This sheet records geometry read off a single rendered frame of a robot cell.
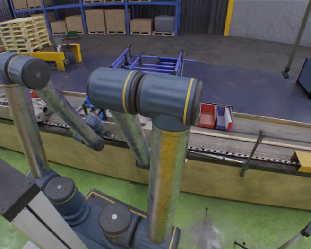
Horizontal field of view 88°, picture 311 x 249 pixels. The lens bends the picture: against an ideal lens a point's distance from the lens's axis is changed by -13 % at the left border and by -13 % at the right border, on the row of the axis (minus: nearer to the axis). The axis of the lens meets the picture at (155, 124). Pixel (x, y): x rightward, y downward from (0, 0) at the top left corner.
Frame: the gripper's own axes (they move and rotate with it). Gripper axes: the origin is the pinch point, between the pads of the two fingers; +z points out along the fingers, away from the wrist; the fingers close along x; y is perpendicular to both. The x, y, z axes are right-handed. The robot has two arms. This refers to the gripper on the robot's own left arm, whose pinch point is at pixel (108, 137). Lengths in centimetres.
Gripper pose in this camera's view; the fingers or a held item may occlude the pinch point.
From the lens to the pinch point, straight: 187.3
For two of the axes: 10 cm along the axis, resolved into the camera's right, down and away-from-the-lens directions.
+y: 3.6, -8.4, 4.0
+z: 2.1, 4.9, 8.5
